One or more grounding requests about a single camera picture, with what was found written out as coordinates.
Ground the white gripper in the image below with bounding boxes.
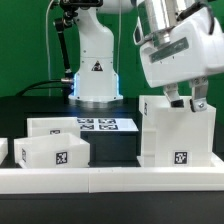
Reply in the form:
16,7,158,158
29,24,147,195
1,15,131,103
140,8,224,112

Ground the white drawer cabinet frame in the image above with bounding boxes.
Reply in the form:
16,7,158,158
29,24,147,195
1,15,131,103
137,95,224,167

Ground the white drawer box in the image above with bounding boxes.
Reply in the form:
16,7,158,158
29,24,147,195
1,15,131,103
27,117,80,137
14,133,90,168

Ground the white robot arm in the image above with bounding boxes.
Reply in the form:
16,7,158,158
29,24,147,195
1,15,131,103
69,0,224,111

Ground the marker tag sheet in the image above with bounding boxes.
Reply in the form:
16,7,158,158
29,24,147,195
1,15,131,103
77,118,138,132

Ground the white fence wall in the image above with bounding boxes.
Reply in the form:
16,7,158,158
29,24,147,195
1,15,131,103
0,137,224,195

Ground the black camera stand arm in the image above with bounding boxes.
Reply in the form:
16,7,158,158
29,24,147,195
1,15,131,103
52,0,104,80

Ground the black cable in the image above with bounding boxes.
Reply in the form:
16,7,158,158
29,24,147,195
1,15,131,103
15,78,75,98

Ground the grey cable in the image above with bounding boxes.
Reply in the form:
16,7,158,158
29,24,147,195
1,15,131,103
45,0,57,98

